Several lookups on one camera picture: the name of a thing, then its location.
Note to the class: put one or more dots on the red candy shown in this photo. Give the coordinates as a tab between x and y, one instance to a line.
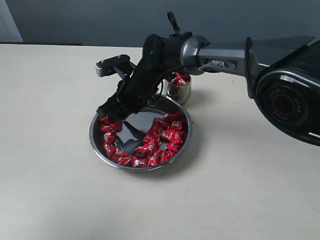
152	146
104	120
140	162
173	147
175	78
177	125
110	150

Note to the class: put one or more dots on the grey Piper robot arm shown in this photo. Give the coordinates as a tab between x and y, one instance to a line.
282	76

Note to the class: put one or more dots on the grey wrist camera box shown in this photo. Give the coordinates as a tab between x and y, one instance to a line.
120	64

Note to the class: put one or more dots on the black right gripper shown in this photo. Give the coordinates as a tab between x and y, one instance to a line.
132	96

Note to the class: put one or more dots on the round stainless steel plate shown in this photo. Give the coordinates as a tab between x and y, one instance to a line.
133	132

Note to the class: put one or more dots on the small stainless steel cup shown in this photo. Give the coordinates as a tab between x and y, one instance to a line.
179	93

